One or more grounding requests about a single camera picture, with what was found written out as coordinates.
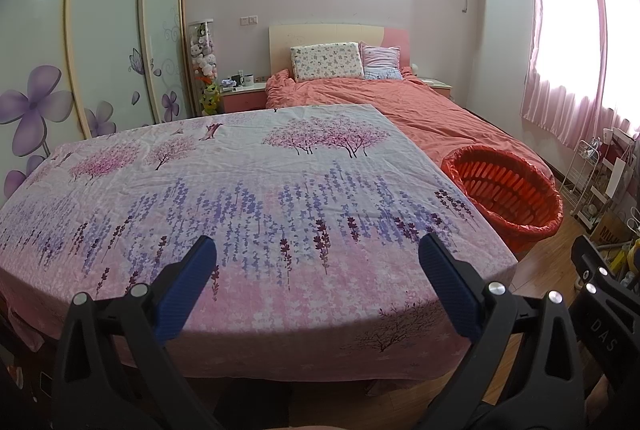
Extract pink curtain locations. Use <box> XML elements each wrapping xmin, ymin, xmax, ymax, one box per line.
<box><xmin>597</xmin><ymin>0</ymin><xmax>640</xmax><ymax>135</ymax></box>
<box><xmin>520</xmin><ymin>0</ymin><xmax>606</xmax><ymax>148</ymax></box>

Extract hanging plush toys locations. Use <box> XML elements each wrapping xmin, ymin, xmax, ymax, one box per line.
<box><xmin>188</xmin><ymin>20</ymin><xmax>218</xmax><ymax>83</ymax></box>

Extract white shelf cart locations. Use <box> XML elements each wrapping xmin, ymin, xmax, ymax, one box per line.
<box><xmin>580</xmin><ymin>145</ymin><xmax>631</xmax><ymax>231</ymax></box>

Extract white floral pillow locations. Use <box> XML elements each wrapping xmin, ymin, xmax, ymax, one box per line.
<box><xmin>290</xmin><ymin>42</ymin><xmax>366</xmax><ymax>83</ymax></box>

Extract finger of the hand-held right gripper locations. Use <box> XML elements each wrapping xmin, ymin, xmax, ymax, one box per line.
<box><xmin>570</xmin><ymin>235</ymin><xmax>640</xmax><ymax>327</ymax></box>

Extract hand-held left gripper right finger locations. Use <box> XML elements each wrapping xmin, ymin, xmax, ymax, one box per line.
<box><xmin>419</xmin><ymin>234</ymin><xmax>586</xmax><ymax>430</ymax></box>

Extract orange plastic bag liner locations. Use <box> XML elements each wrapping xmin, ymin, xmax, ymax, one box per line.
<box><xmin>441</xmin><ymin>145</ymin><xmax>563</xmax><ymax>255</ymax></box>

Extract orange plastic laundry basket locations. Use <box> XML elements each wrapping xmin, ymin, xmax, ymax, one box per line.
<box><xmin>441</xmin><ymin>145</ymin><xmax>563</xmax><ymax>255</ymax></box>

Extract white wire rack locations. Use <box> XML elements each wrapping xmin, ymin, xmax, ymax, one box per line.
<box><xmin>560</xmin><ymin>137</ymin><xmax>603</xmax><ymax>225</ymax></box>

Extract pink bedside table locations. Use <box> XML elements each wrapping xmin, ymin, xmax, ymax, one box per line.
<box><xmin>220</xmin><ymin>82</ymin><xmax>268</xmax><ymax>113</ymax></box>
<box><xmin>420</xmin><ymin>77</ymin><xmax>453</xmax><ymax>100</ymax></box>

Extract yellow plush toy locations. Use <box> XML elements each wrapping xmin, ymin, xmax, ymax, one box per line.
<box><xmin>200</xmin><ymin>82</ymin><xmax>221</xmax><ymax>115</ymax></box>

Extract flower print sliding wardrobe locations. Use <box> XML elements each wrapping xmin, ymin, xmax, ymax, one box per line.
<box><xmin>0</xmin><ymin>0</ymin><xmax>198</xmax><ymax>201</ymax></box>

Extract floral tablecloth table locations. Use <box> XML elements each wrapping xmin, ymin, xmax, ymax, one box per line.
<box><xmin>0</xmin><ymin>104</ymin><xmax>518</xmax><ymax>398</ymax></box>

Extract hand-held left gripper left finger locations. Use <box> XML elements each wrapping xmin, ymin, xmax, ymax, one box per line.
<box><xmin>50</xmin><ymin>235</ymin><xmax>223</xmax><ymax>430</ymax></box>

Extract pink striped pillow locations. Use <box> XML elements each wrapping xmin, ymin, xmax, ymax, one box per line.
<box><xmin>359</xmin><ymin>42</ymin><xmax>403</xmax><ymax>80</ymax></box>

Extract bed with salmon duvet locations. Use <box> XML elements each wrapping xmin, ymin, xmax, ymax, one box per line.
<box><xmin>265</xmin><ymin>70</ymin><xmax>551</xmax><ymax>171</ymax></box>

